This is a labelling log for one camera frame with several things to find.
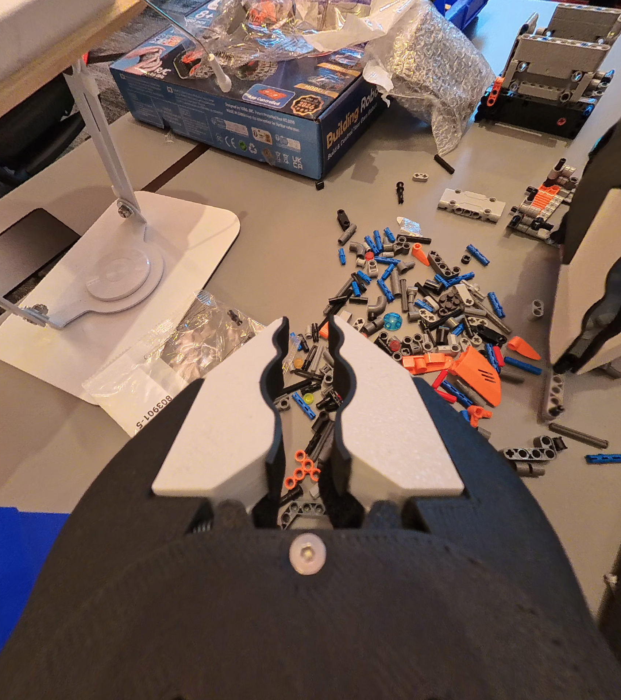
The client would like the grey desk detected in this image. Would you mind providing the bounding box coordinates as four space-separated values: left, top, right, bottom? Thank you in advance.
0 0 621 619

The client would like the pile of brick parts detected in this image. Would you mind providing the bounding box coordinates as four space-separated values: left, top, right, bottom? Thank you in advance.
283 208 621 528

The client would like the dark blue toy set box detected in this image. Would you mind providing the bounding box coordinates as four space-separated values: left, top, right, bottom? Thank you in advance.
109 0 379 181

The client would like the grey flat motor brick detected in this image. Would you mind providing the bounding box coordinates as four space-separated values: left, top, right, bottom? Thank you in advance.
436 188 507 222

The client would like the white book stand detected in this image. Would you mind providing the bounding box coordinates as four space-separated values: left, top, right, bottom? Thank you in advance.
0 0 241 405

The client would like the bubble wrap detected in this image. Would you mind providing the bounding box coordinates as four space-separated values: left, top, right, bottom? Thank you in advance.
365 5 496 156

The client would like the dark grey bent holed beam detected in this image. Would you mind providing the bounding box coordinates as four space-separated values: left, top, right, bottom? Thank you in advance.
499 435 568 466

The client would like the orange grey toy brick assembly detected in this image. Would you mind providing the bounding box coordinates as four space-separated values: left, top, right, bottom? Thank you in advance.
508 159 582 244

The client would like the small bag of brick parts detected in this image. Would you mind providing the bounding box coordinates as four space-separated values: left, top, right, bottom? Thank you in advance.
82 290 267 437

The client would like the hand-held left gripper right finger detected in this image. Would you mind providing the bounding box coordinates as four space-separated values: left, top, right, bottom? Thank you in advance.
327 315 464 528

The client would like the black desk cable cover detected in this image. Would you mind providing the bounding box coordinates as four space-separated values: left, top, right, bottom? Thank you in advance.
0 208 81 329

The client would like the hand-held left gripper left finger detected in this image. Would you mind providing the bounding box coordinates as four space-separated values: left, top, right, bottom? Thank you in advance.
152 316 291 528

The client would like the grey motorised brick model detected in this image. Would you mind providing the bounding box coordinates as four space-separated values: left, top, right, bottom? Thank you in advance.
475 3 621 140

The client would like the grey brick arm with pins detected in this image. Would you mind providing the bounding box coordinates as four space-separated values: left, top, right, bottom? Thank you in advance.
540 372 566 422

